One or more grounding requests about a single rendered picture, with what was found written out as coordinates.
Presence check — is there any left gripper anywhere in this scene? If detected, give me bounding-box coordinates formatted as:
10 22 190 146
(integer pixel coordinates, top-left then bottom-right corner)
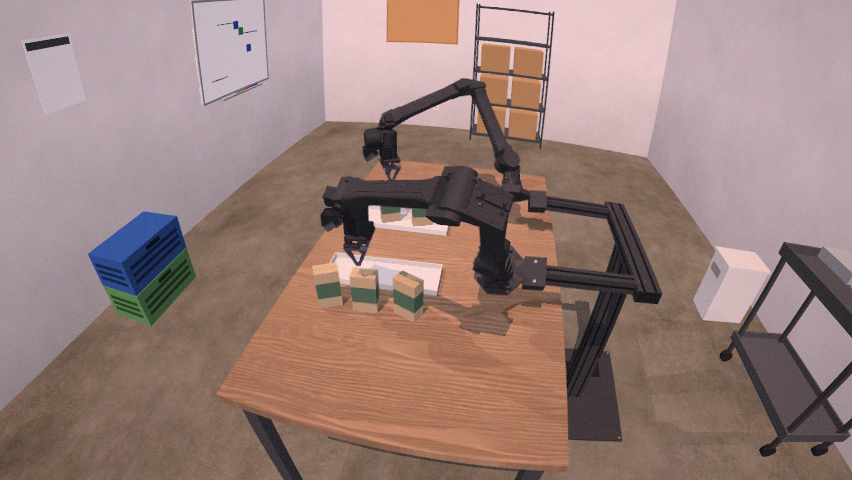
343 212 375 266

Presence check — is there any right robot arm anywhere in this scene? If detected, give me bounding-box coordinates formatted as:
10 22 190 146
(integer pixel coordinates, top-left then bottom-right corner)
363 78 522 188

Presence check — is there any tan coffee pack with green band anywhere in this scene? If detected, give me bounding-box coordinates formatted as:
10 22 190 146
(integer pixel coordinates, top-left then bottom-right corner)
393 270 424 322
412 208 432 226
349 267 380 313
380 206 401 223
312 263 343 309

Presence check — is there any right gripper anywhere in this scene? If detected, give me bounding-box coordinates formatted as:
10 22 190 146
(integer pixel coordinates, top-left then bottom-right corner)
379 144 401 180

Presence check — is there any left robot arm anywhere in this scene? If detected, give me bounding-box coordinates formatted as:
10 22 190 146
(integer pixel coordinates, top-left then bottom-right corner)
321 166 515 289

